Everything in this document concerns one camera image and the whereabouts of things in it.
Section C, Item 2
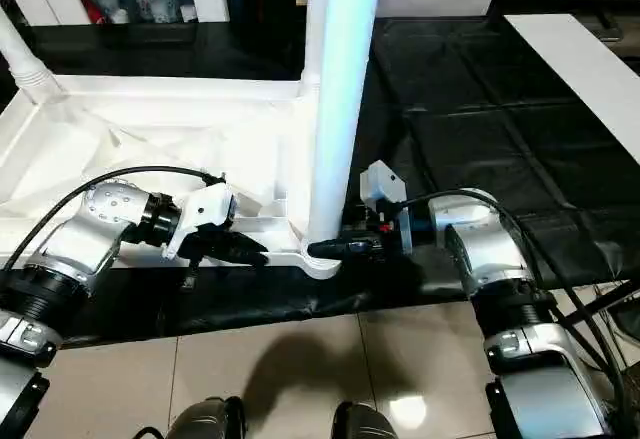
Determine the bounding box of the white plastic table top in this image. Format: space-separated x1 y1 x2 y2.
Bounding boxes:
0 73 344 280

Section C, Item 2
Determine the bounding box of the black stand leg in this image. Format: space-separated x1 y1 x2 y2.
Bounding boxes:
564 278 640 333

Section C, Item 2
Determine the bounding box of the blue white porcelain jar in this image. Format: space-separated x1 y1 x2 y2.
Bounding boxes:
139 0 180 23

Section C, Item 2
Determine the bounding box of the white flat board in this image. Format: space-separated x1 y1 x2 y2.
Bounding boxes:
502 13 640 168

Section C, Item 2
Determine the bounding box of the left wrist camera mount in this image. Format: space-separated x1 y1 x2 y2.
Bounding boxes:
162 181 236 260

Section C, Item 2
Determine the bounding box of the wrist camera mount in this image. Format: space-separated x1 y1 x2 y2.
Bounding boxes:
162 181 236 260
359 159 414 255

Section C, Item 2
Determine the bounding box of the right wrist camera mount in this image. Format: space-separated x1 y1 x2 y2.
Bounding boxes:
359 159 414 255

